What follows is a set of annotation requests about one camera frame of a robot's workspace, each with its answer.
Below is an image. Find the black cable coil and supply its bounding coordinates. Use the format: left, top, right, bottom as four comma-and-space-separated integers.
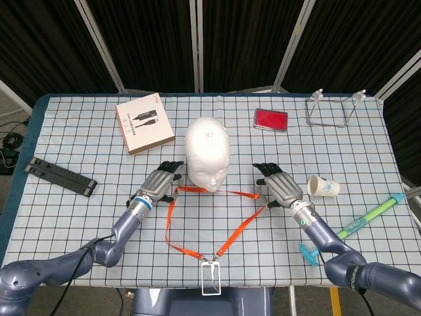
2, 133, 23, 149

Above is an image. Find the grey table leg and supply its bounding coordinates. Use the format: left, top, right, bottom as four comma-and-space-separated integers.
288, 286, 299, 316

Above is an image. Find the green blue toy syringe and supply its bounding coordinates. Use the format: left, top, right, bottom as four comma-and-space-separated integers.
298, 192, 405, 267

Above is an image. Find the red ink pad tin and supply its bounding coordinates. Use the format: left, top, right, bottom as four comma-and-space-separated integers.
253, 107, 289, 133

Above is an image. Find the black power adapter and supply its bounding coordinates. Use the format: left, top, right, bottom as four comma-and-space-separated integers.
0, 148, 18, 175

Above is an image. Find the grey wire stand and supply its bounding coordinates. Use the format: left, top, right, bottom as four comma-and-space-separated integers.
305, 88, 367, 128

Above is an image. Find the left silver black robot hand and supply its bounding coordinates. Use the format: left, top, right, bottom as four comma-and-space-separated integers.
140, 160, 185, 203

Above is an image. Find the orange lanyard with badge holder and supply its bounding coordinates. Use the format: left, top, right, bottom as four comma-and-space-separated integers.
165, 185, 269, 296

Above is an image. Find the black folding stand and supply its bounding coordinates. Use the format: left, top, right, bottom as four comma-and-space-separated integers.
23, 156, 98, 198

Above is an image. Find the white foam mannequin head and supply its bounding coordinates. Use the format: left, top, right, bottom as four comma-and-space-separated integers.
184, 117, 232, 193

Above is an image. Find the white paper cup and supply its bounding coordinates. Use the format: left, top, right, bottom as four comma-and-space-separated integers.
307, 174, 340, 198

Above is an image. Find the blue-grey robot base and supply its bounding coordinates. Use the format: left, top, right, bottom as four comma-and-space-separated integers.
131, 288, 276, 316

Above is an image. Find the blue checked tablecloth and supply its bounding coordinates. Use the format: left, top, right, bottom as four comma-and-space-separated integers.
0, 93, 412, 289

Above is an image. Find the black partition panel grey frame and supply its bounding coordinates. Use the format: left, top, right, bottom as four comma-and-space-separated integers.
374, 49, 421, 200
0, 0, 126, 109
274, 0, 421, 98
197, 0, 316, 93
78, 0, 201, 93

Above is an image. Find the white cable product box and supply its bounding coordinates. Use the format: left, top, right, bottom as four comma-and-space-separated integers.
115, 92, 176, 156

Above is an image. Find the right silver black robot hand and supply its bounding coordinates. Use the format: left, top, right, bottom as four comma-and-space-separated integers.
252, 162, 304, 209

